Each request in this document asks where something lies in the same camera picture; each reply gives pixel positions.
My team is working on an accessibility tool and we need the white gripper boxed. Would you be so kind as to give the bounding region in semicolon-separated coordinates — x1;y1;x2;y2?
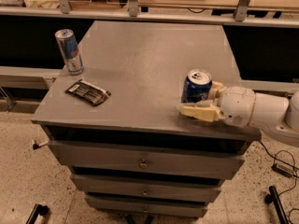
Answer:
177;81;255;127

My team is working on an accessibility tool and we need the blue pepsi can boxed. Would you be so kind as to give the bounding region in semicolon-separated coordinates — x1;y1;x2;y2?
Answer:
181;69;212;103

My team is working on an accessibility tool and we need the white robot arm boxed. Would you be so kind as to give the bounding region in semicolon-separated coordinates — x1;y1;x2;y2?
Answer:
178;82;299;147

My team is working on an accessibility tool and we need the silver blue energy drink can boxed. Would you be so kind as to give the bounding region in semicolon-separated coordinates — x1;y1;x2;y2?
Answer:
55;29;83;75

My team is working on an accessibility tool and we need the black power adapter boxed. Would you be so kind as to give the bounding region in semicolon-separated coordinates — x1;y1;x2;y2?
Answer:
272;163;293;178

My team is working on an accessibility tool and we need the middle grey drawer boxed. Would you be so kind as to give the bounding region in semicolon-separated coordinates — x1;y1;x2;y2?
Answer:
71;174;221;203

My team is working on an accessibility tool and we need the grey drawer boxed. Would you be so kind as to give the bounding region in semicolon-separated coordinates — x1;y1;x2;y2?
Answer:
71;174;221;203
49;141;245;179
85;195;207;217

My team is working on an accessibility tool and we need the grey drawer cabinet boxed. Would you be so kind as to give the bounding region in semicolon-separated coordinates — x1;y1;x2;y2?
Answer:
33;21;261;208

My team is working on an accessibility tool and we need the black right base leg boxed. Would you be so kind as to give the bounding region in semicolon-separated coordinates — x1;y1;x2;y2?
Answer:
264;186;289;224

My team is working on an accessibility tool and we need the black base leg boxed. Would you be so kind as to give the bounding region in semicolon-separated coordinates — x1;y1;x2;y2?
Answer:
264;186;289;224
26;203;50;224

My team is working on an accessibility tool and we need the bottom grey drawer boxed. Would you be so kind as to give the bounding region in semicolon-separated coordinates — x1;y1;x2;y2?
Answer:
85;195;207;217

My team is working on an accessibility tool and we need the black snack packet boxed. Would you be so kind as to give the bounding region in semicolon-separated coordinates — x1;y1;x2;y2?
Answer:
65;79;111;106

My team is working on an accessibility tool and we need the top grey drawer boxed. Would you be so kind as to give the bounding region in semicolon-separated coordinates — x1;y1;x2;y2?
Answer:
49;141;245;179

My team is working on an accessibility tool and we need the black left base leg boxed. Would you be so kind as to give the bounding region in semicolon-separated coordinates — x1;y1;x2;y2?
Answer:
26;203;50;224

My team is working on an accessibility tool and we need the grey metal shelf rail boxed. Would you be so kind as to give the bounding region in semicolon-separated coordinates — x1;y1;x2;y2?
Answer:
0;0;299;24

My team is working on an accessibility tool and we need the black cable on floor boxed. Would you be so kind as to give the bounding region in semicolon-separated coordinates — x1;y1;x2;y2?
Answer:
258;140;299;224

